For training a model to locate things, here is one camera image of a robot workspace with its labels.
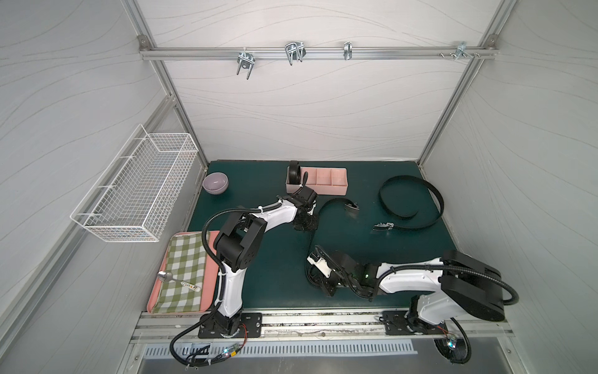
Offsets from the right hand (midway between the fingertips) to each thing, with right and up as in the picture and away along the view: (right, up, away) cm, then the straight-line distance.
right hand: (313, 278), depth 82 cm
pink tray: (-45, -1, -1) cm, 45 cm away
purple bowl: (-45, +34, +26) cm, 62 cm away
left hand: (+2, +15, +13) cm, 20 cm away
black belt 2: (+31, +16, +12) cm, 37 cm away
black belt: (+17, +24, +20) cm, 35 cm away
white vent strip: (-42, -13, -18) cm, 48 cm away
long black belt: (-7, +39, +20) cm, 44 cm away
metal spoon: (-52, +1, +1) cm, 52 cm away
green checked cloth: (-46, -1, 0) cm, 46 cm away
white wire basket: (-54, +30, -13) cm, 63 cm away
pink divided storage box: (+7, +35, +33) cm, 49 cm away
